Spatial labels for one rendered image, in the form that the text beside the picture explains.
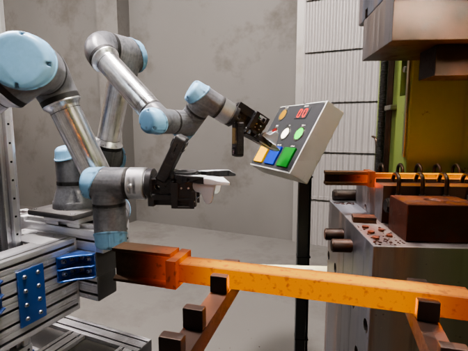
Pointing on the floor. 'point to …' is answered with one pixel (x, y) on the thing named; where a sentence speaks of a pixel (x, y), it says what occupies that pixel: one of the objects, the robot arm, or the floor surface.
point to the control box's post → (301, 261)
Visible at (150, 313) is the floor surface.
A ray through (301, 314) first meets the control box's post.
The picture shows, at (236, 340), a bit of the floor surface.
